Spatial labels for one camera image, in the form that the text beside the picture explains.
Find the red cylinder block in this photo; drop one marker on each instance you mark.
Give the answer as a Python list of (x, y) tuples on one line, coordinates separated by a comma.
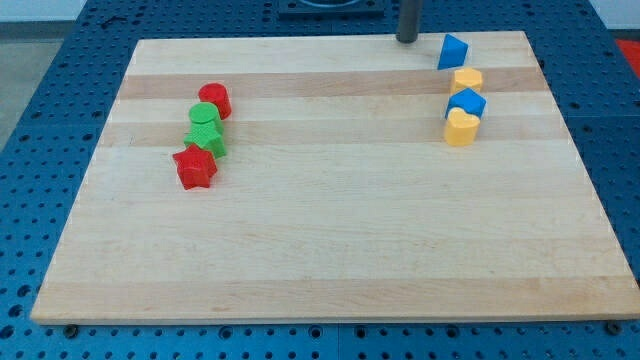
[(217, 94)]

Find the green cylinder block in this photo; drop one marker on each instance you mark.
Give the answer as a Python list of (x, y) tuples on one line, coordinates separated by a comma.
[(205, 113)]

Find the yellow hexagon block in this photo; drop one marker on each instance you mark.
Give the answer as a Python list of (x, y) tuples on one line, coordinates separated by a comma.
[(466, 78)]

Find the yellow heart block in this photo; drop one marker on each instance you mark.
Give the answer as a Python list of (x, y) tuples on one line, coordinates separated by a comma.
[(461, 127)]

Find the green star block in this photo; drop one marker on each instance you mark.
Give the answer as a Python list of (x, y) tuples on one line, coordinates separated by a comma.
[(206, 137)]

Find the light wooden board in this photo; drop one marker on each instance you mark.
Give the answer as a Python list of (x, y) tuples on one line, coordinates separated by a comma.
[(338, 199)]

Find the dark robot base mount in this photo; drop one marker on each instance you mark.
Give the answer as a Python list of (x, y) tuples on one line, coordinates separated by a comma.
[(293, 9)]

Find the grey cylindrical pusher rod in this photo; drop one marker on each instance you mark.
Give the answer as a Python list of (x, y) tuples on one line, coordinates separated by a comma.
[(409, 20)]

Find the blue triangle block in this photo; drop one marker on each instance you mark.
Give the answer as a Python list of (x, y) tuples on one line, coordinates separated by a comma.
[(453, 53)]

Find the red star block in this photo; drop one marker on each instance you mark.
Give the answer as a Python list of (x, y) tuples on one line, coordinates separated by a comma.
[(195, 167)]

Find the blue cube block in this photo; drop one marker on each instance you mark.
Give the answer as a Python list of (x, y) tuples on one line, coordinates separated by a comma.
[(469, 100)]

